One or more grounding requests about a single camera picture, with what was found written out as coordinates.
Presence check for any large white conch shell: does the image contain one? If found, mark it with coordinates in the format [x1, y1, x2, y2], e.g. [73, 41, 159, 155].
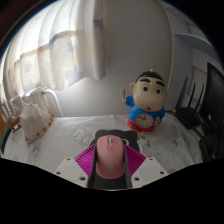
[18, 101, 55, 144]

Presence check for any small black box device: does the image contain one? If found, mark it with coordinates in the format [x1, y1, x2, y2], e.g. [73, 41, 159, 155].
[199, 134, 221, 163]

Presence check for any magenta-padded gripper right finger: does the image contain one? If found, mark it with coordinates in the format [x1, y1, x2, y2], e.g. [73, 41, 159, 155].
[122, 143, 169, 188]

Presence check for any pink computer mouse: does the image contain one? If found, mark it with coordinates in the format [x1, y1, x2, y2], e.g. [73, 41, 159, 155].
[95, 134, 126, 180]

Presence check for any white star-print curtain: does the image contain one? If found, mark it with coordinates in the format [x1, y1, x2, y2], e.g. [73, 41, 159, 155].
[1, 0, 107, 101]

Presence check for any black cat-shaped mouse pad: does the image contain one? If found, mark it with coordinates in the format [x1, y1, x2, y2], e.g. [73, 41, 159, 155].
[87, 129, 138, 189]

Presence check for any cartoon boy figurine clock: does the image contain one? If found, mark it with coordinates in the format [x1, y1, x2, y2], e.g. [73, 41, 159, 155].
[120, 69, 167, 133]

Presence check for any black computer monitor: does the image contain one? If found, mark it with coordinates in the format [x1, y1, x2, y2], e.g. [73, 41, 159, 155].
[199, 62, 224, 141]

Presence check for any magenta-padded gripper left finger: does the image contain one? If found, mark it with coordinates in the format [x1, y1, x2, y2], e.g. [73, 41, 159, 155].
[53, 144, 98, 188]

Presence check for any white wall shelf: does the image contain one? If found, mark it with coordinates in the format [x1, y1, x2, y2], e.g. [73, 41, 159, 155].
[173, 31, 224, 61]

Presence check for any black router with antennas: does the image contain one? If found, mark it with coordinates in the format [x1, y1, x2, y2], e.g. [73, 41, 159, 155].
[174, 75, 206, 129]

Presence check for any white printed tablecloth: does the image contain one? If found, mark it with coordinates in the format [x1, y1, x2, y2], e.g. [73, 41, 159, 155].
[1, 114, 204, 188]

